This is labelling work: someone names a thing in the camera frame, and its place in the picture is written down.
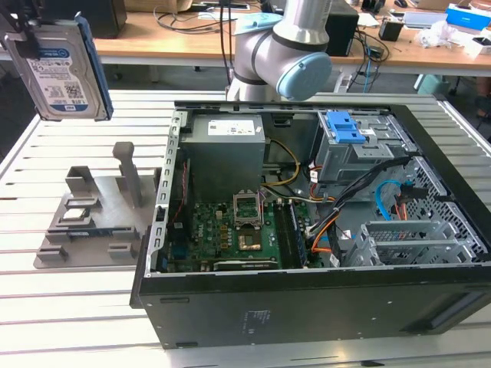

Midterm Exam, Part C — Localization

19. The hard disk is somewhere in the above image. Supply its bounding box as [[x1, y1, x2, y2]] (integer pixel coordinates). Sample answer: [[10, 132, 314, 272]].
[[2, 11, 114, 123]]

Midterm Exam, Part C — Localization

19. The grey metal disk bay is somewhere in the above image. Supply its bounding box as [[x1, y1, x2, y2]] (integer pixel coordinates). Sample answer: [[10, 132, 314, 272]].
[[343, 220, 480, 268]]

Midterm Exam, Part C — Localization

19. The large black box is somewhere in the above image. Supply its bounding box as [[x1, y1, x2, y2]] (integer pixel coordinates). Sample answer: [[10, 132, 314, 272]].
[[38, 0, 128, 39]]

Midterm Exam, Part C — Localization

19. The brown cardboard box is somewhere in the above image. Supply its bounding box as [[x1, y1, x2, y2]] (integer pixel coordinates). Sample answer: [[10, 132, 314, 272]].
[[126, 0, 186, 12]]

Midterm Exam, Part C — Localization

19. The long wooden desk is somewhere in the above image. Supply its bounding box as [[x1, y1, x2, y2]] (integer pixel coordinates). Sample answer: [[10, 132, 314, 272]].
[[0, 9, 491, 90]]

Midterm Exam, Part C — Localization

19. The silver CPU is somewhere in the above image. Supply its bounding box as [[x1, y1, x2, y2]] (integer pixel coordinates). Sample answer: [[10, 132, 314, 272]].
[[62, 208, 92, 222]]

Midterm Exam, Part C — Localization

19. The grey parts rack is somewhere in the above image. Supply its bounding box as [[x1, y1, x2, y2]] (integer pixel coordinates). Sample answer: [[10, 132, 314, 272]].
[[33, 141, 162, 271]]

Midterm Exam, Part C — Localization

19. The grey power supply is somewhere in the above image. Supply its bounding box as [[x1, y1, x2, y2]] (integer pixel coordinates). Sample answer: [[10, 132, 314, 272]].
[[179, 113, 266, 204]]

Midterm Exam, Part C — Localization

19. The black case fan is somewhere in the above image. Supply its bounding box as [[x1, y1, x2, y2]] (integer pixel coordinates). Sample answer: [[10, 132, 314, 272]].
[[166, 156, 195, 250]]

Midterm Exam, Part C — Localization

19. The CPU socket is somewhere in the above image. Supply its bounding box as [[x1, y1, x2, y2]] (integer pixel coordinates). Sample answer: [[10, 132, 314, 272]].
[[232, 190, 265, 228]]

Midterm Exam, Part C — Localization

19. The green motherboard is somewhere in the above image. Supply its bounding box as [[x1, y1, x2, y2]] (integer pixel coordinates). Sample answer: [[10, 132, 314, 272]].
[[164, 197, 319, 271]]

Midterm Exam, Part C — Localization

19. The black computer tower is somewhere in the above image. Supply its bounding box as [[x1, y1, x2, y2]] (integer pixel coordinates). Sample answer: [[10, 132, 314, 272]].
[[325, 7, 360, 58]]

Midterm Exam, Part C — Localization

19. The copper chipset heatsink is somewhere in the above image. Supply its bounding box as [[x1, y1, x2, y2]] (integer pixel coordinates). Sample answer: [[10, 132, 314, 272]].
[[236, 232, 266, 253]]

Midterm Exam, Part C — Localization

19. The white power strip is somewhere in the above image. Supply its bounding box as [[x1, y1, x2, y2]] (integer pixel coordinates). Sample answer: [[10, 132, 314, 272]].
[[333, 72, 354, 94]]

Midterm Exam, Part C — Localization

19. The black graphics card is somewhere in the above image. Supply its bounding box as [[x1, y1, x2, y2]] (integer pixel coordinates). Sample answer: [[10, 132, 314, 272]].
[[213, 258, 279, 271]]

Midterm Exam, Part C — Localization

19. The blue plastic latch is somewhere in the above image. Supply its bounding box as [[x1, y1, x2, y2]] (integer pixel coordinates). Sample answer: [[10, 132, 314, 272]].
[[325, 110, 366, 145]]

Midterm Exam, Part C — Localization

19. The black RAM slot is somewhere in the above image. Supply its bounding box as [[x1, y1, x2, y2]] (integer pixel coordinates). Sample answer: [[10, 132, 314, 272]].
[[272, 202, 295, 270]]

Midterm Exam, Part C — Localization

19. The grey optical drive cage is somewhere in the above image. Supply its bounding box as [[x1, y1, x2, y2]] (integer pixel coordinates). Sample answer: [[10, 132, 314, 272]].
[[312, 110, 414, 185]]

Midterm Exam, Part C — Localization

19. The grey flat device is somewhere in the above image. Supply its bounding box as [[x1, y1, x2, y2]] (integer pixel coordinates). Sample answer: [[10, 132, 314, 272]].
[[402, 11, 447, 30]]

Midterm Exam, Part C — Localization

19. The white crumpled plastic bag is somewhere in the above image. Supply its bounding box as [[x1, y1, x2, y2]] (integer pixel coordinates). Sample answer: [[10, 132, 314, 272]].
[[416, 21, 473, 50]]

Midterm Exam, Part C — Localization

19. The pale green bin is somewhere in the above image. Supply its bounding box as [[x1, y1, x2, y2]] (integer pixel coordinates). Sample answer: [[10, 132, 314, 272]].
[[416, 72, 458, 97]]

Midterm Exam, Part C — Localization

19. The black PC case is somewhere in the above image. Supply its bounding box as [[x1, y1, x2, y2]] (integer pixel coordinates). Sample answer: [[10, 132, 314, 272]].
[[129, 100, 491, 350]]

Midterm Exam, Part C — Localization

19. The blue white box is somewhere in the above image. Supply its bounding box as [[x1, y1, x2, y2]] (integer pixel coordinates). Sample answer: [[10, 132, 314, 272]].
[[447, 2, 491, 25]]

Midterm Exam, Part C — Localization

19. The red black twisted wire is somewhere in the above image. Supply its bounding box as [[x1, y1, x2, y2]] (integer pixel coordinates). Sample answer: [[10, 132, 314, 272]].
[[180, 159, 191, 206]]

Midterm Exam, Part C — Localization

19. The yellow black wire bundle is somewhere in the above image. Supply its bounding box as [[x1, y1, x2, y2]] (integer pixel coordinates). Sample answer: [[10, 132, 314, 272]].
[[262, 140, 302, 191]]

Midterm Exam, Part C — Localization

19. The grey power wire bundle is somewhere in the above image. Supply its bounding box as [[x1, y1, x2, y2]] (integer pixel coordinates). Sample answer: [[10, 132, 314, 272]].
[[260, 186, 337, 206]]

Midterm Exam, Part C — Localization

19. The orange wire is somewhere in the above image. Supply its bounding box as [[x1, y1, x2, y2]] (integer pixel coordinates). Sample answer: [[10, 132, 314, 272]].
[[311, 220, 338, 255], [394, 183, 410, 221]]

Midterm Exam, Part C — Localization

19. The black cable bundle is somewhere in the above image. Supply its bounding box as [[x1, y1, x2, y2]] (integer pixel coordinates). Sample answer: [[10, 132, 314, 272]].
[[305, 156, 414, 238]]

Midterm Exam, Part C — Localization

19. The blue wire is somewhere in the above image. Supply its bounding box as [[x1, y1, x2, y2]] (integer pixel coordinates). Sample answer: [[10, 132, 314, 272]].
[[374, 179, 404, 222]]

